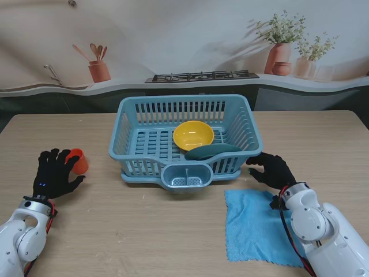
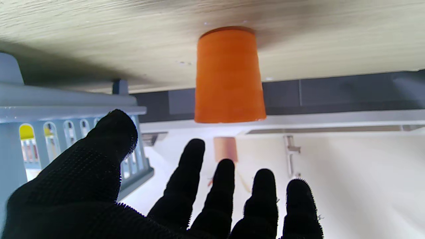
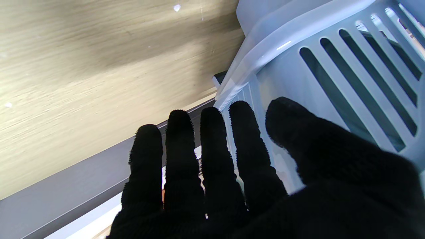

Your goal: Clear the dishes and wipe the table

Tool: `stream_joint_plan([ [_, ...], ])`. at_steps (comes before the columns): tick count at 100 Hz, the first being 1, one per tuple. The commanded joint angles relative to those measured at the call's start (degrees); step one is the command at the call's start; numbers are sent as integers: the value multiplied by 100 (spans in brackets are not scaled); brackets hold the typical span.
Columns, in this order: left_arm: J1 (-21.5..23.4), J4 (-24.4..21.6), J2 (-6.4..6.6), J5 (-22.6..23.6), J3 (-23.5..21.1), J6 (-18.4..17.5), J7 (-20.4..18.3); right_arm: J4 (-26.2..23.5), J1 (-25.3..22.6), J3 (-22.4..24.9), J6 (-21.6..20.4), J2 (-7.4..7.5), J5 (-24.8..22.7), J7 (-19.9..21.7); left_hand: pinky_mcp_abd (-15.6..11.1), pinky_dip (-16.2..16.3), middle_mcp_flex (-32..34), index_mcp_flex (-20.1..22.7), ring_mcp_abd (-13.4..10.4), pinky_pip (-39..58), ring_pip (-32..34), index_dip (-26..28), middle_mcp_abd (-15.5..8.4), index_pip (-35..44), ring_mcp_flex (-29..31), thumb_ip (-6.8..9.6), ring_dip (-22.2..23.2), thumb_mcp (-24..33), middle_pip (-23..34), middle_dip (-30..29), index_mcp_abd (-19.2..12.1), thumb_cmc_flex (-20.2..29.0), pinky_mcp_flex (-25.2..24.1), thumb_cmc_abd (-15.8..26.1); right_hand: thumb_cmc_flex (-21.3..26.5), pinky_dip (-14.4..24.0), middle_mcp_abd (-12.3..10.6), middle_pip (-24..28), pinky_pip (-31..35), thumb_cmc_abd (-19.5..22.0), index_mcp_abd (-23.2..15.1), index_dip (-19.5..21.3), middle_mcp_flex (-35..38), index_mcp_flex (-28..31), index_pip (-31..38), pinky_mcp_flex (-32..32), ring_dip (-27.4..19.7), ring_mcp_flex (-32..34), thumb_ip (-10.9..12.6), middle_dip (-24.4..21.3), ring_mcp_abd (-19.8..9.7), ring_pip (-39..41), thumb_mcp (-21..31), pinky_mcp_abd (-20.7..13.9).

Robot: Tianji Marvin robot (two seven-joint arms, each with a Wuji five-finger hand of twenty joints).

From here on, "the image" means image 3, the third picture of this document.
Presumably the light blue plastic dish basket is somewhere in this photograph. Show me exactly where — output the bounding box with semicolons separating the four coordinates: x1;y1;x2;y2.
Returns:
212;0;425;195

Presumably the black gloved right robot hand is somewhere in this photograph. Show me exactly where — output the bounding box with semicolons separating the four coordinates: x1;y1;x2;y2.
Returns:
106;96;425;239

